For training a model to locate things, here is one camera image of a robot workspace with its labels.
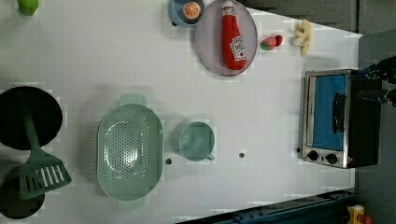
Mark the orange slice toy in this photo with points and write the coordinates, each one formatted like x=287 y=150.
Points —
x=191 y=11

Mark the black round pan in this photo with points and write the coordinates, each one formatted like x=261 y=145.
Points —
x=45 y=111

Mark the black silver toaster oven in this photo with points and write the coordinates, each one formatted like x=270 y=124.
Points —
x=340 y=129

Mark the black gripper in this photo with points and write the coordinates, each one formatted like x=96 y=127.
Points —
x=386 y=70

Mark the red ketchup bottle toy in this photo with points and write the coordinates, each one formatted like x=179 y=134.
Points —
x=233 y=47

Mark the black round pot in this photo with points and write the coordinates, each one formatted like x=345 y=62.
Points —
x=11 y=203

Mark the yellow banana toy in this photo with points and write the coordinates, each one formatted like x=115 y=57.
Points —
x=303 y=36

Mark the green plastic colander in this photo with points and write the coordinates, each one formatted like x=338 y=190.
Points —
x=129 y=152

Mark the grey round plate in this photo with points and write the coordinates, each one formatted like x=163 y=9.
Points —
x=208 y=37

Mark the red strawberry toy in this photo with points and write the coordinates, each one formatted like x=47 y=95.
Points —
x=269 y=43

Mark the blue bowl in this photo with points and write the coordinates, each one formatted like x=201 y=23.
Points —
x=176 y=15

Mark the blue metal frame rail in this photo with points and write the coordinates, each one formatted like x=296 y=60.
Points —
x=325 y=208

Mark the green spatula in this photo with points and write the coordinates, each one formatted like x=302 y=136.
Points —
x=42 y=172

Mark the lime green cup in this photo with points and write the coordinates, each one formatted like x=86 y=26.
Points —
x=28 y=7

